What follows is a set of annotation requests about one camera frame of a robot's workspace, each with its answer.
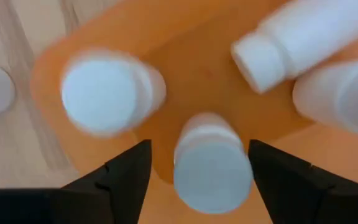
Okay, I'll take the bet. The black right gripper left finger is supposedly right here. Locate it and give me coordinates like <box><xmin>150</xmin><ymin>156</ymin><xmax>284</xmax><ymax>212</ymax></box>
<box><xmin>57</xmin><ymin>139</ymin><xmax>153</xmax><ymax>224</ymax></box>

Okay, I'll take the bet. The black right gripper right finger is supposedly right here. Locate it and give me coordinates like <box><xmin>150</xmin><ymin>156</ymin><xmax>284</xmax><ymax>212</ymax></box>
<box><xmin>248</xmin><ymin>139</ymin><xmax>358</xmax><ymax>224</ymax></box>

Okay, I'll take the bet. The orange plastic basket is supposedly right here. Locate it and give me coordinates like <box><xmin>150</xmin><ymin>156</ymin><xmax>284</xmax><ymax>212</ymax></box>
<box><xmin>29</xmin><ymin>0</ymin><xmax>358</xmax><ymax>224</ymax></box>

